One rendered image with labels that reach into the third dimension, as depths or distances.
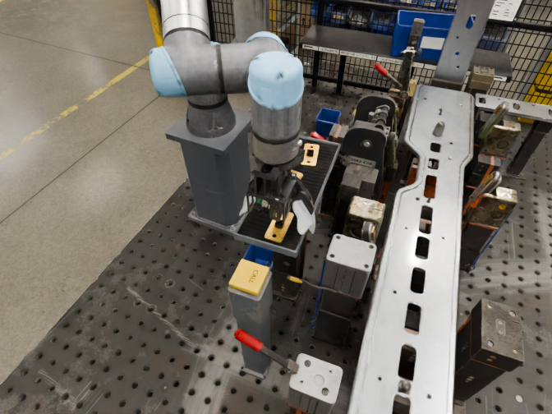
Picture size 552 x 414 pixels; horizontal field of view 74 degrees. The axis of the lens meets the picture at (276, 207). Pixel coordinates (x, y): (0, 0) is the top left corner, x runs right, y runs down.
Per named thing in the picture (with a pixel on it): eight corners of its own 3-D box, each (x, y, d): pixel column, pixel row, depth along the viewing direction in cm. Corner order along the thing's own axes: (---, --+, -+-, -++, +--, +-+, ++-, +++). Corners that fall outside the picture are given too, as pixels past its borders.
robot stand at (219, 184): (187, 219, 140) (163, 132, 110) (215, 185, 152) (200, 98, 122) (235, 237, 134) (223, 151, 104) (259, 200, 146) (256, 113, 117)
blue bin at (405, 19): (464, 63, 154) (477, 31, 144) (390, 56, 158) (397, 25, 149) (460, 46, 165) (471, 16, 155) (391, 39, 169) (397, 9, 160)
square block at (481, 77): (460, 150, 167) (495, 76, 140) (442, 147, 169) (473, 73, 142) (461, 140, 172) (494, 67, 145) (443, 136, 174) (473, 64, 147)
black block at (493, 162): (471, 229, 136) (508, 171, 115) (441, 222, 139) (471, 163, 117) (471, 214, 141) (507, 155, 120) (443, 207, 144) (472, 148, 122)
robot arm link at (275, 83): (299, 44, 53) (310, 74, 47) (296, 111, 61) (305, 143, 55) (244, 48, 52) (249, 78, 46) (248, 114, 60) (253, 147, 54)
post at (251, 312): (265, 379, 101) (260, 303, 68) (240, 370, 102) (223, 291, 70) (275, 354, 105) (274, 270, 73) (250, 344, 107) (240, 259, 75)
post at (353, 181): (339, 272, 124) (359, 187, 94) (325, 268, 125) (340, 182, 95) (342, 260, 127) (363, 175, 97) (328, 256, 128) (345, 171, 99)
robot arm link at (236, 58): (218, 29, 60) (221, 62, 53) (286, 26, 61) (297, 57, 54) (223, 75, 66) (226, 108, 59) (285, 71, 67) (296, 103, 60)
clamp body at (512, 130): (483, 208, 144) (528, 135, 118) (451, 200, 146) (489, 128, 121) (482, 192, 149) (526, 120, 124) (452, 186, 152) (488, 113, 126)
